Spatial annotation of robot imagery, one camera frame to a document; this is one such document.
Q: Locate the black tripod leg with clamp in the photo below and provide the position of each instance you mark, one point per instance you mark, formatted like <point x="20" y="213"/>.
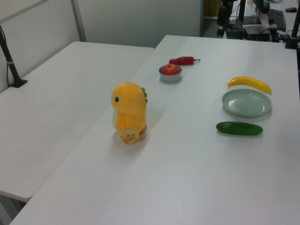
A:
<point x="294" y="32"/>

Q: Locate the black computer box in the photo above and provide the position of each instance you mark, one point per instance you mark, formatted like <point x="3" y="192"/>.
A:
<point x="256" y="32"/>

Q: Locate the black device on stand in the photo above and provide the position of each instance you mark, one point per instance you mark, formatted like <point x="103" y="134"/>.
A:
<point x="221" y="16"/>

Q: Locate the red chili pepper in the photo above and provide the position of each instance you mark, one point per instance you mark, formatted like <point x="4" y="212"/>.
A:
<point x="182" y="60"/>

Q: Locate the green cucumber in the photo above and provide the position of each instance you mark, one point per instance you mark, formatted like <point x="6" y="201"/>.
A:
<point x="239" y="128"/>

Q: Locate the black keyboard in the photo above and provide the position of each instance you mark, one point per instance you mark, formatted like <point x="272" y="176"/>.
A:
<point x="277" y="18"/>

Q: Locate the small metal bowl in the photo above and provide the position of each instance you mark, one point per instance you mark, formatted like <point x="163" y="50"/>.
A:
<point x="170" y="78"/>

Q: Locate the white side table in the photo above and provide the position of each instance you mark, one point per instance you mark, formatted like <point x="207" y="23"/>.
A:
<point x="58" y="93"/>

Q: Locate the pale green plastic plate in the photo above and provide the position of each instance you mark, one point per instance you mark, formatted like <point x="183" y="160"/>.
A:
<point x="246" y="105"/>

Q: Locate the grey partition frame post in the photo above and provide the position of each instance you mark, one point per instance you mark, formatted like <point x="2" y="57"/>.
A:
<point x="78" y="21"/>

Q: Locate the yellow banana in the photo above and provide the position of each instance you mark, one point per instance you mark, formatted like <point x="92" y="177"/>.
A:
<point x="253" y="82"/>

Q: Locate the black computer mouse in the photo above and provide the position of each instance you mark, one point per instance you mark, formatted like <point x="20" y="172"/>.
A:
<point x="291" y="9"/>

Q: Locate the black vertical stand pole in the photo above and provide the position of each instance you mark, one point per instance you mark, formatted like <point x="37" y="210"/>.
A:
<point x="242" y="11"/>

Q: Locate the black pole with clamp base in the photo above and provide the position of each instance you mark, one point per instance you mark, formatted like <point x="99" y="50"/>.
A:
<point x="11" y="68"/>

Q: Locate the red apple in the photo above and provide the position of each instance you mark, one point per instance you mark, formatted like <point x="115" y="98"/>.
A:
<point x="170" y="69"/>

